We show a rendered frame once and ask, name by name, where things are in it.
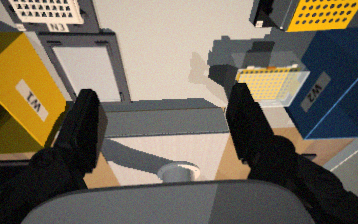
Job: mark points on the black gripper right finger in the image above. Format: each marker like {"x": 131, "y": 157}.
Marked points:
{"x": 272, "y": 158}

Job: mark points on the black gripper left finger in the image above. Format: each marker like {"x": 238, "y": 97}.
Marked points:
{"x": 59, "y": 169}

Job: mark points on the dark blue open-top bin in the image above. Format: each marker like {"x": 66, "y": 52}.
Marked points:
{"x": 332, "y": 58}

